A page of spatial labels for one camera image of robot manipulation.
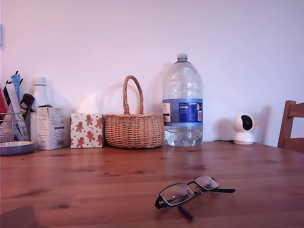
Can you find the black-framed glasses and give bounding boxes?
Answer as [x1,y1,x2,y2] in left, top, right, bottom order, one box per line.
[154,175,236,220]

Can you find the large clear water bottle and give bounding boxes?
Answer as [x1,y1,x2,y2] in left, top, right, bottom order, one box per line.
[162,53,204,147]

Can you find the white tissue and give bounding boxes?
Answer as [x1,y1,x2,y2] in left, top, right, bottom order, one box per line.
[79,95,98,114]

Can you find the gingerbread print tissue box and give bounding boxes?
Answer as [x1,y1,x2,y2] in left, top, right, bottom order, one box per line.
[70,113,105,149]

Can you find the white printed carton box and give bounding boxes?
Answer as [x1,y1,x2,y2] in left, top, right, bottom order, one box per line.
[36,104,68,151]

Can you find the white metal bottle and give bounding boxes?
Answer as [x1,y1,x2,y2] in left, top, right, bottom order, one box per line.
[30,76,52,149]

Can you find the black bottle opener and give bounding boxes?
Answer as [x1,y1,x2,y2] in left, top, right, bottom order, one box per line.
[19,93,36,119]

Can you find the wooden chair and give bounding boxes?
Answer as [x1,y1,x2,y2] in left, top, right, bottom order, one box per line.
[277,100,304,152]

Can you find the blue sachet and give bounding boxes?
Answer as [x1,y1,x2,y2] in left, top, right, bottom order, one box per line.
[10,74,21,100]

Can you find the grey round plate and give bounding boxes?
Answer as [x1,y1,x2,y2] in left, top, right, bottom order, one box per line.
[0,141,36,157]

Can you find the black white striped packet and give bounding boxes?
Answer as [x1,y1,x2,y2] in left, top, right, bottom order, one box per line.
[2,80,12,107]

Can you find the red packet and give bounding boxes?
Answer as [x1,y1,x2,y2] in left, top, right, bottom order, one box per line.
[0,87,9,119]

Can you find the wicker basket with handle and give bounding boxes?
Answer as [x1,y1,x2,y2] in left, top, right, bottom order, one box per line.
[104,75,165,149]

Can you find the small white round camera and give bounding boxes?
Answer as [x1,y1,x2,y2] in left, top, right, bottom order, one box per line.
[232,114,255,145]

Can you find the chrome wire rack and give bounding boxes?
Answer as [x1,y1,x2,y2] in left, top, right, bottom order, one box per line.
[0,108,31,143]

